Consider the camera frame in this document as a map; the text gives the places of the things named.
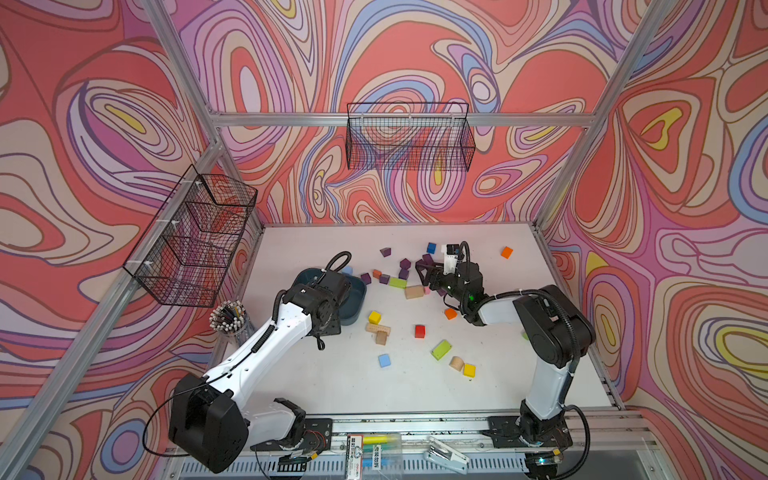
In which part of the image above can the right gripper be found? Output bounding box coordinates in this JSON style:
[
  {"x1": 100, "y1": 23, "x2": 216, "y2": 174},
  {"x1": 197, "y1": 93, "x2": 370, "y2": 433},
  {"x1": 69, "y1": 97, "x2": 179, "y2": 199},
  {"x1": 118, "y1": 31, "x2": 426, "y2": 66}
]
[{"x1": 415, "y1": 261, "x2": 468, "y2": 304}]

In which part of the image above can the teal plastic storage bin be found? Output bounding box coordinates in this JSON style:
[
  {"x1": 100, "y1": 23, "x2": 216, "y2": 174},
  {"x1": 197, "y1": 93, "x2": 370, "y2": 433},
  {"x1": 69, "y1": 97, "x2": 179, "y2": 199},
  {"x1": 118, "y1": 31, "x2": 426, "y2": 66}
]
[{"x1": 293, "y1": 268, "x2": 367, "y2": 327}]

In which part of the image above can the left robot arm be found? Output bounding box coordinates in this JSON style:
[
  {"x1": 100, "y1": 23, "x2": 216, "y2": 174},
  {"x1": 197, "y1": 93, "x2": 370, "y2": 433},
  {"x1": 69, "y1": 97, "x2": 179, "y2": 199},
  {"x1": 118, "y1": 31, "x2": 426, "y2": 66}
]
[{"x1": 168, "y1": 251, "x2": 352, "y2": 474}]

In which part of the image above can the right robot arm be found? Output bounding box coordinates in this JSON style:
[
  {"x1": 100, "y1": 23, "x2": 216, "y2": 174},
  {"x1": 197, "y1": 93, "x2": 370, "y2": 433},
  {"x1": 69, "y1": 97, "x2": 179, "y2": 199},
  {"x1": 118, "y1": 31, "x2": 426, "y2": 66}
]
[{"x1": 415, "y1": 241, "x2": 596, "y2": 447}]

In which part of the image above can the natural wood block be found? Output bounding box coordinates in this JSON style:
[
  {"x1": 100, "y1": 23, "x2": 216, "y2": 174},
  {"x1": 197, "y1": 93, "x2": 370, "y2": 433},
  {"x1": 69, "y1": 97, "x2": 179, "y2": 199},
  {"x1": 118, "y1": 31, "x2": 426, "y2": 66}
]
[{"x1": 404, "y1": 285, "x2": 425, "y2": 300}]

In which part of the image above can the engraved wood block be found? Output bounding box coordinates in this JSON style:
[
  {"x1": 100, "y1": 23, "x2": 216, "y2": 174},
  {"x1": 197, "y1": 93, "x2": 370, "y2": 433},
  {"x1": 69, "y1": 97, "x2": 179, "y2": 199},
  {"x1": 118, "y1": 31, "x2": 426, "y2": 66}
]
[{"x1": 365, "y1": 323, "x2": 391, "y2": 335}]

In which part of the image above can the lime green long brick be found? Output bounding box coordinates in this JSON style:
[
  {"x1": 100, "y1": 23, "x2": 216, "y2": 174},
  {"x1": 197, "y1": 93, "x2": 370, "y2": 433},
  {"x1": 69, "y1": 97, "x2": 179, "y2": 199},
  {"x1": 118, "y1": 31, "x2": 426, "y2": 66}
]
[{"x1": 389, "y1": 277, "x2": 407, "y2": 289}]

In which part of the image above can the cup of pens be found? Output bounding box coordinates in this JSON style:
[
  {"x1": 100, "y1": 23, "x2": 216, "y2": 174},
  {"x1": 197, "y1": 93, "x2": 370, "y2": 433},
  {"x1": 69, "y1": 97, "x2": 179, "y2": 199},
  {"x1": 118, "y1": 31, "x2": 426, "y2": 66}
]
[{"x1": 209, "y1": 300, "x2": 253, "y2": 345}]

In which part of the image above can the black wire basket left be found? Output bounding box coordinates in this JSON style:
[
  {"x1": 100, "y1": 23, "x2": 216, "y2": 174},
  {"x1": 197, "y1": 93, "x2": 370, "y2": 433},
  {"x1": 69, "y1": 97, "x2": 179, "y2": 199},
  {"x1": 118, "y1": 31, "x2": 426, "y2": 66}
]
[{"x1": 123, "y1": 166, "x2": 258, "y2": 307}]

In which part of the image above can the black wire basket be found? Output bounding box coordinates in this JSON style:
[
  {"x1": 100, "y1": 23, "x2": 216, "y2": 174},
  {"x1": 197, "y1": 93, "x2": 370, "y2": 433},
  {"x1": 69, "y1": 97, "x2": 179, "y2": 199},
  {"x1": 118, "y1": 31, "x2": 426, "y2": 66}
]
[
  {"x1": 123, "y1": 166, "x2": 258, "y2": 307},
  {"x1": 345, "y1": 100, "x2": 476, "y2": 172}
]

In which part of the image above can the black wire basket back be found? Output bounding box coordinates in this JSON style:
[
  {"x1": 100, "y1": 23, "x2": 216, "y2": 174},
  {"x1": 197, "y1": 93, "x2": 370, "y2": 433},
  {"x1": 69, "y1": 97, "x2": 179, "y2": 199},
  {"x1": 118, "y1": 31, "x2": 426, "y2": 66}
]
[{"x1": 345, "y1": 100, "x2": 476, "y2": 172}]

